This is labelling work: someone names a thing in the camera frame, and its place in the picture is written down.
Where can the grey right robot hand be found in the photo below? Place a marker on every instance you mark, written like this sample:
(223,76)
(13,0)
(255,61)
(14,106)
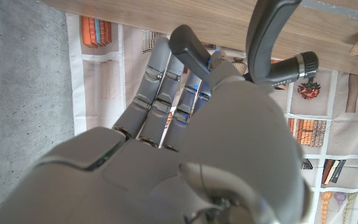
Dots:
(222,149)

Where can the black hand grip exerciser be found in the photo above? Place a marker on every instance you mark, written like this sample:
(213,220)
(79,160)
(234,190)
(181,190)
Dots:
(263,31)

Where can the printed bookshelf backdrop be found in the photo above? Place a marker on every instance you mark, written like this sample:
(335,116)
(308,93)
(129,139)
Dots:
(322,140)

